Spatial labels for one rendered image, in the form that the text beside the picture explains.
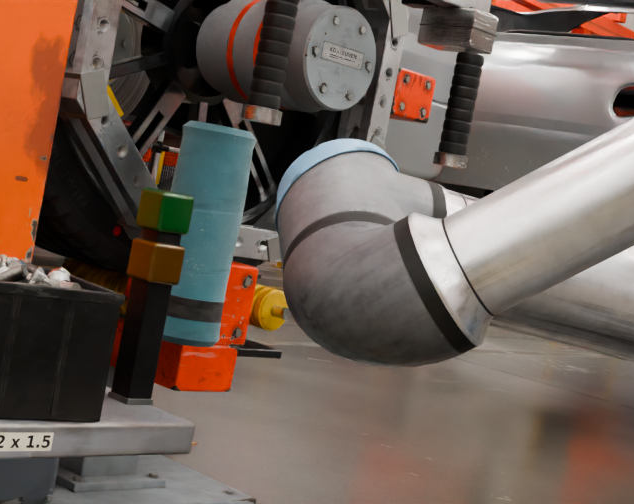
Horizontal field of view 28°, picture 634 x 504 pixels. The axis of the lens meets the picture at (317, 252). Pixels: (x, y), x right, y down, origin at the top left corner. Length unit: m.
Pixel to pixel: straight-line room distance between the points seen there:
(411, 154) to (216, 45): 0.95
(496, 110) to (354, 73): 2.79
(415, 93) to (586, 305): 0.80
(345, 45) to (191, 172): 0.25
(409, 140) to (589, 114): 1.73
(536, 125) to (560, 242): 3.31
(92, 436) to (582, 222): 0.47
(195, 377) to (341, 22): 0.49
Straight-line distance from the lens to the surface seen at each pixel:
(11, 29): 1.28
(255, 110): 1.36
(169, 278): 1.23
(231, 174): 1.47
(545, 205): 0.94
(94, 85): 1.49
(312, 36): 1.51
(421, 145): 2.51
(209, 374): 1.66
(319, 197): 1.05
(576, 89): 4.20
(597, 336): 1.17
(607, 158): 0.94
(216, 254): 1.47
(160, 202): 1.21
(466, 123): 1.62
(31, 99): 1.29
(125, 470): 1.83
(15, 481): 1.57
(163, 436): 1.18
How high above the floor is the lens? 0.69
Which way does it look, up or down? 3 degrees down
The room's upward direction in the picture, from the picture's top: 11 degrees clockwise
